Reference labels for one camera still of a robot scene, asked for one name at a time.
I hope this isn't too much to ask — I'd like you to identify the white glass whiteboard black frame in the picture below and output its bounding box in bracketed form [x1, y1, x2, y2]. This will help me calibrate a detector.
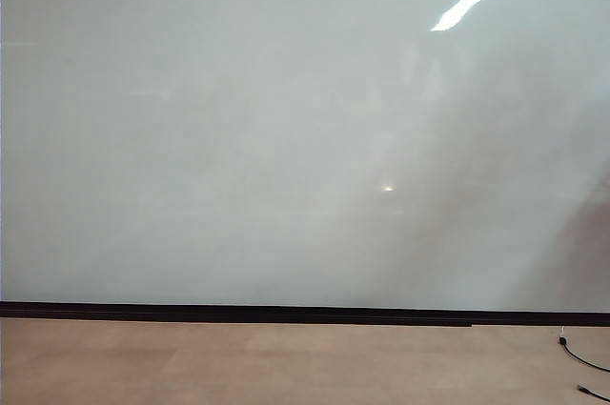
[0, 0, 610, 329]

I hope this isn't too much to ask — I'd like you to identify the black whiteboard tray rail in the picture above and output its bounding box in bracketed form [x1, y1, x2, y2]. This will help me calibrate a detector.
[0, 314, 474, 329]

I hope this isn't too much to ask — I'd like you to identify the black cable with adapter block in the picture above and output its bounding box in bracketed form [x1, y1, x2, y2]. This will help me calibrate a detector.
[558, 335, 610, 373]

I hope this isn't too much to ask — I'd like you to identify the thin black cable with plug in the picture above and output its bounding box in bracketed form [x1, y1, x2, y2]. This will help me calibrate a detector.
[578, 384, 610, 402]

